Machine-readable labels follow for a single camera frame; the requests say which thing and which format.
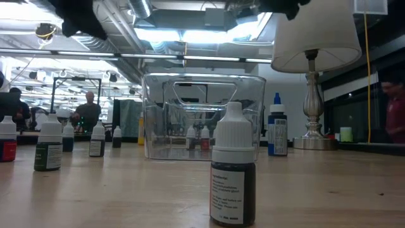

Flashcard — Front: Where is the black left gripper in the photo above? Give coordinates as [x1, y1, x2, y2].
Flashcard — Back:
[47, 0, 108, 40]

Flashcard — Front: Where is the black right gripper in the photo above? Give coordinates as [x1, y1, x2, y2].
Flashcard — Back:
[259, 0, 313, 21]

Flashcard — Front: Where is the small blue food coloring bottle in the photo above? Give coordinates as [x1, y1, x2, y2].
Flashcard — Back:
[61, 122, 75, 153]

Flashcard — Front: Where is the large yellow food coloring bottle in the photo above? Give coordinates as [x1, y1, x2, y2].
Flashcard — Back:
[137, 115, 146, 146]

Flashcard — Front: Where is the small green food coloring bottle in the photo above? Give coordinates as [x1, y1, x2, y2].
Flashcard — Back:
[34, 113, 63, 172]

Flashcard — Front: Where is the small red food coloring bottle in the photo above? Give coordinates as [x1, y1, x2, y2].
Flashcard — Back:
[200, 125, 211, 151]
[0, 115, 18, 163]

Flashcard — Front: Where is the large blue food coloring bottle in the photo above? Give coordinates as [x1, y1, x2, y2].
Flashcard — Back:
[267, 92, 289, 157]

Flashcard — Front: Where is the black round ceiling fixture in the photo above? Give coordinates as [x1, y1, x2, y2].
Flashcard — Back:
[35, 22, 58, 41]

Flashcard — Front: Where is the white lamp shade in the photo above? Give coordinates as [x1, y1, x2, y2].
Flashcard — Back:
[271, 0, 363, 151]

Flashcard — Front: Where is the long ceiling light bar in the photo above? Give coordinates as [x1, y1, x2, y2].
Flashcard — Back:
[0, 47, 273, 64]

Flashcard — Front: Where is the person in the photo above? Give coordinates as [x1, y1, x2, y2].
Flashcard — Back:
[71, 91, 103, 134]
[381, 79, 405, 144]
[8, 87, 32, 130]

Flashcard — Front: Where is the white ceiling box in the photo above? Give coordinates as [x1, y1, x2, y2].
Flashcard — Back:
[353, 0, 389, 16]

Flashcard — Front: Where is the dark green fabric panel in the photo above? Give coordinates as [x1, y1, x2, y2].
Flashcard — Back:
[112, 99, 142, 139]

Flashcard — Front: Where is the clear plastic bin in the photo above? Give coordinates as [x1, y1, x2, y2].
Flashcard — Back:
[141, 72, 266, 162]

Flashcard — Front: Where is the light green cylindrical container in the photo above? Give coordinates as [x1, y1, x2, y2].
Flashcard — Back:
[339, 126, 354, 143]

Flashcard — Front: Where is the black metal stand frame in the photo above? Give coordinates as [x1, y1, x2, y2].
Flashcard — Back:
[49, 75, 103, 115]

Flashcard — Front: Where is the silver ventilation duct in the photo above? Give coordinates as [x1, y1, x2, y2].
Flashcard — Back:
[128, 0, 153, 19]

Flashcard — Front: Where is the yellow extension cable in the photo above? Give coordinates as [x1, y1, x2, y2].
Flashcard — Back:
[363, 12, 371, 144]

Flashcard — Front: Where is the black aluminium table frame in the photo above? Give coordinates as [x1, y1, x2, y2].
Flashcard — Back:
[15, 132, 405, 156]

